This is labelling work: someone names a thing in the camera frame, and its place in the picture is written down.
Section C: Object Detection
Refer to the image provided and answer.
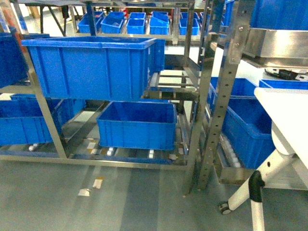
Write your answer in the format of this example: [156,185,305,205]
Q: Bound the steel shelf upright post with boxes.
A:
[197,0,255,190]

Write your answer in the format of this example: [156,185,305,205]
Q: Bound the blue crate under table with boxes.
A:
[222,78,275,169]

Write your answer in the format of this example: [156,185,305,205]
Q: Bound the white folding table leg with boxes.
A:
[228,149,295,231]

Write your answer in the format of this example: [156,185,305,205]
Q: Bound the blue crate lower tier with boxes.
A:
[97,102,177,150]

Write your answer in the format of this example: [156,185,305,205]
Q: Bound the black caster wheel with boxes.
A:
[218,201,231,215]

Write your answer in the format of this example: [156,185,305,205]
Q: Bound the blue crate far left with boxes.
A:
[0,93,86,146]

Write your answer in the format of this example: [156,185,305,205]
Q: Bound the large blue crate top tier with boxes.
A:
[22,36,166,101]

